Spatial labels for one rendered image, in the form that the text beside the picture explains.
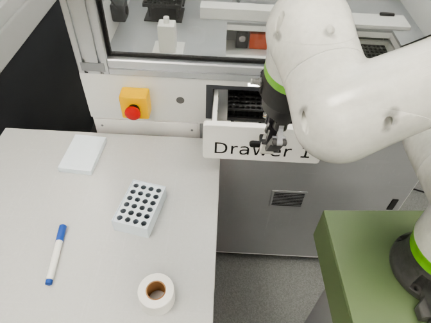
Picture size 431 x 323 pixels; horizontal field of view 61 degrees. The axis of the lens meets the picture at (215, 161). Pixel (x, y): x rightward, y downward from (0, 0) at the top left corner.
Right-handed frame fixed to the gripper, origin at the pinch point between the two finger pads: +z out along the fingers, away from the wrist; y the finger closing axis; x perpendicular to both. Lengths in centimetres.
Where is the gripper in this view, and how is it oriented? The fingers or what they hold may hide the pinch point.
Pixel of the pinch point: (268, 144)
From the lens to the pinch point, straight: 80.5
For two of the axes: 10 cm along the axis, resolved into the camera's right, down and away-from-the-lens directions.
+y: -0.5, 9.2, -3.8
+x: 10.0, 0.5, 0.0
